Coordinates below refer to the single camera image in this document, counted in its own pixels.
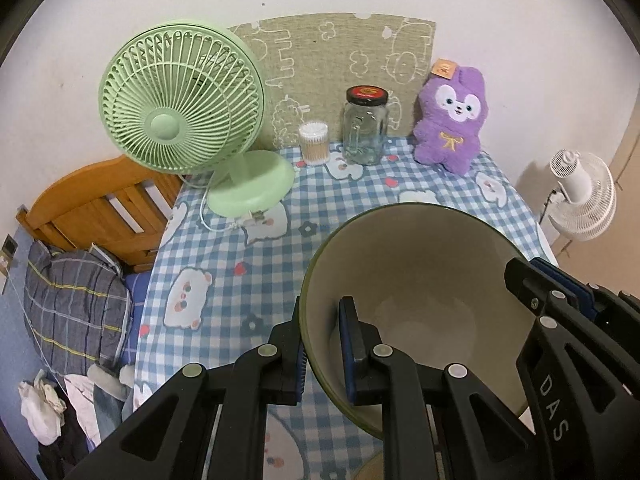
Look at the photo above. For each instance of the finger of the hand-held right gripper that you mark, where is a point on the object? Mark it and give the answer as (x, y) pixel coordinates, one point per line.
(570, 285)
(525, 280)

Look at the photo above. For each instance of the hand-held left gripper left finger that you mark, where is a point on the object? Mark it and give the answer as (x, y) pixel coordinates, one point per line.
(300, 370)

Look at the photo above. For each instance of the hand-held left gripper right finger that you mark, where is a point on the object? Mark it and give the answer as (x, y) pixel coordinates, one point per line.
(347, 360)

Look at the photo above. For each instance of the cream bowl blue floral print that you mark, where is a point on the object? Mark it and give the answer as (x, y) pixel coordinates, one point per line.
(425, 270)

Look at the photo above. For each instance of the white floor fan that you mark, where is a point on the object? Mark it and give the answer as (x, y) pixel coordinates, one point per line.
(580, 200)

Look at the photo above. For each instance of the blue checked tablecloth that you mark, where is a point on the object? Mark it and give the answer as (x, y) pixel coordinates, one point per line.
(215, 250)

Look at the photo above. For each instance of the purple plush toy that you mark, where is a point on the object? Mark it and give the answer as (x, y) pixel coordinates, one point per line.
(450, 135)

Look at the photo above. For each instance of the blue striped bed sheet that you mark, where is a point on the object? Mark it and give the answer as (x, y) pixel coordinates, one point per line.
(137, 290)

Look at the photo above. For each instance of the cotton swab container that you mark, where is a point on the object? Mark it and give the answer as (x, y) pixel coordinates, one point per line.
(314, 147)

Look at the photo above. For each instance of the glass jar black lid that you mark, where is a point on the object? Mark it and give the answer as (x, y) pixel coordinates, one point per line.
(365, 135)

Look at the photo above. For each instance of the white garment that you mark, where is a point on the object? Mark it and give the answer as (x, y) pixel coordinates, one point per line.
(82, 405)

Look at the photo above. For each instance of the grey plaid pillow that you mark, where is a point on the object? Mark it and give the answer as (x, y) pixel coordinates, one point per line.
(70, 310)

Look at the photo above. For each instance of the white plastic bag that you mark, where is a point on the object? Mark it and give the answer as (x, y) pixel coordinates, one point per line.
(40, 410)

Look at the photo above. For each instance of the wooden bed headboard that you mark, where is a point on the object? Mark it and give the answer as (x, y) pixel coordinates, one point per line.
(75, 205)

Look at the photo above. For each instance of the green desk fan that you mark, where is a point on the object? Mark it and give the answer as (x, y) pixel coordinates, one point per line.
(165, 125)

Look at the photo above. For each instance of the white wall socket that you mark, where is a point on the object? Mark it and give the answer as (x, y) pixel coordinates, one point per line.
(4, 266)

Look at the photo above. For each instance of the dark wall switch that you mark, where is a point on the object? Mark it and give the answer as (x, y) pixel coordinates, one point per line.
(10, 243)

